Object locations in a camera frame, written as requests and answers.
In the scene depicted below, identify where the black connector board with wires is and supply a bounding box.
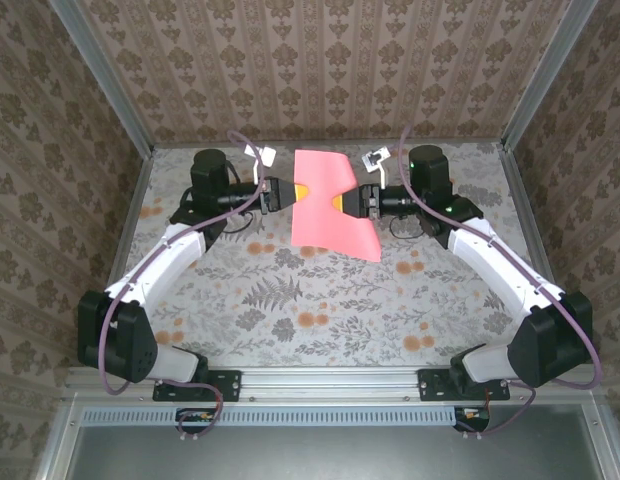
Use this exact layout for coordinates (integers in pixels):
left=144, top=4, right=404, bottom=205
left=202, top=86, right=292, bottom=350
left=453, top=405, right=492, bottom=432
left=175, top=407, right=215, bottom=434

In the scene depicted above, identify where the pink cloth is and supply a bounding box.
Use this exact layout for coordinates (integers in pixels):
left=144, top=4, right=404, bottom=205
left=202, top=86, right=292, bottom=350
left=290, top=149, right=382, bottom=262

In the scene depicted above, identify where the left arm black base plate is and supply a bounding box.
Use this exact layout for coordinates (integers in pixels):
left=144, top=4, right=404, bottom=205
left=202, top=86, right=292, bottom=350
left=152, top=368, right=242, bottom=403

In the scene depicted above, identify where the grey slotted cable duct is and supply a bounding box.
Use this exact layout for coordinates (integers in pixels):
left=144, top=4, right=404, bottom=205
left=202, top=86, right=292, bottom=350
left=82, top=405, right=459, bottom=427

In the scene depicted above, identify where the aluminium frame post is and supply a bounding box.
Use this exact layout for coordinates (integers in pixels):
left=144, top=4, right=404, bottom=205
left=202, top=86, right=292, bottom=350
left=499, top=0, right=601, bottom=151
left=47, top=0, right=156, bottom=159

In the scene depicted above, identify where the grey metal panel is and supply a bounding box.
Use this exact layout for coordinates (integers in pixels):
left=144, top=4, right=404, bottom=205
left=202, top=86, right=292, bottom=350
left=34, top=399, right=620, bottom=480

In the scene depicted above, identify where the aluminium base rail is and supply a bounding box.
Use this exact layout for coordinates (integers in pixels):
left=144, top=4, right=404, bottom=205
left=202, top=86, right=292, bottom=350
left=62, top=365, right=609, bottom=404

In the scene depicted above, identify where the aluminium side rail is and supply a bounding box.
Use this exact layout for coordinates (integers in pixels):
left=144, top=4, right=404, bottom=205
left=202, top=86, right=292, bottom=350
left=499, top=144, right=584, bottom=366
left=84, top=149, right=156, bottom=369

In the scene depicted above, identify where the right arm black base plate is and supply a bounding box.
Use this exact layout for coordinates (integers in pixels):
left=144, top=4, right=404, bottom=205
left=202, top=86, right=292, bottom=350
left=417, top=368, right=511, bottom=403

